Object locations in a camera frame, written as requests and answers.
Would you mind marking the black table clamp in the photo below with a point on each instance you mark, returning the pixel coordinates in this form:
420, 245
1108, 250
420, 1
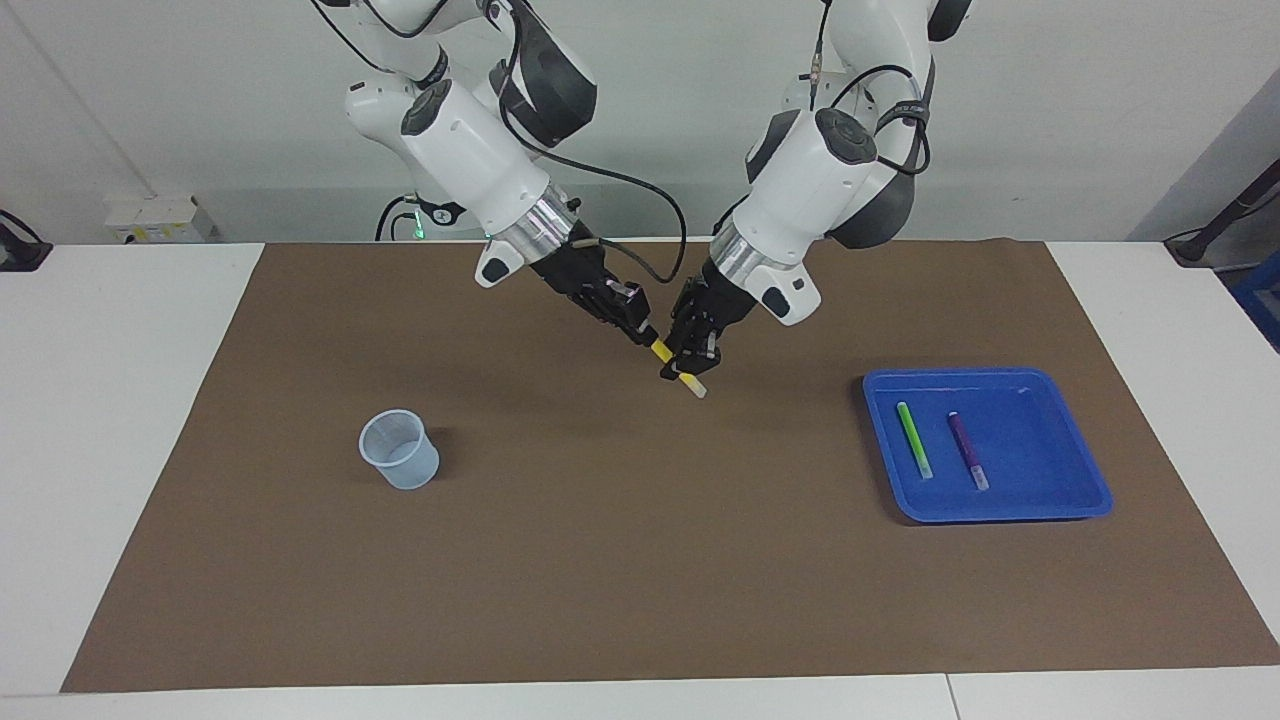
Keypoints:
20, 255

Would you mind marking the white wall outlet box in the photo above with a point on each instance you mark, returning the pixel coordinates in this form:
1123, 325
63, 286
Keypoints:
160, 220

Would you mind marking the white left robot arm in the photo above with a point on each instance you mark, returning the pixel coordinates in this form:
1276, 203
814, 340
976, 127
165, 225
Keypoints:
810, 190

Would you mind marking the blue crate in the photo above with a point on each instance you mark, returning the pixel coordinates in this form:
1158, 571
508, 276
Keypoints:
1262, 300

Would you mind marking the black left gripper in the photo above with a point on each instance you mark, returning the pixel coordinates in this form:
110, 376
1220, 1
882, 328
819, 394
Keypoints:
715, 298

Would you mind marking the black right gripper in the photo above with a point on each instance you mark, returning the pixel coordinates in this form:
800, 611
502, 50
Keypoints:
585, 280

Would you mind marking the translucent plastic cup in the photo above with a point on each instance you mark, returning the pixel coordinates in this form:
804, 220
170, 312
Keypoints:
410, 472

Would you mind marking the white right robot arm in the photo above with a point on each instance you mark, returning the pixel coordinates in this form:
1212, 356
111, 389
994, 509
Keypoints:
470, 150

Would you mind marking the purple pen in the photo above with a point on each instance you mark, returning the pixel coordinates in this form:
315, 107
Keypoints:
966, 445

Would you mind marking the green pen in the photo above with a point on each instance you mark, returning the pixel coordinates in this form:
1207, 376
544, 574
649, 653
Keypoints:
913, 438

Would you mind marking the black stand pole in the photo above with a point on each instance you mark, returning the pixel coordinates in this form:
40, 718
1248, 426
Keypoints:
1215, 225

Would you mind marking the brown table mat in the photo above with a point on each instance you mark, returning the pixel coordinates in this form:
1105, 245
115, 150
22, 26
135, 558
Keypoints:
640, 550

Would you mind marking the yellow pen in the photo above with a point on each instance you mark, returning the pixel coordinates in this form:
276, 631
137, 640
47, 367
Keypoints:
694, 388

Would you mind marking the blue plastic tray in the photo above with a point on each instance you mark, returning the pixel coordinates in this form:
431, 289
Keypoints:
1040, 450

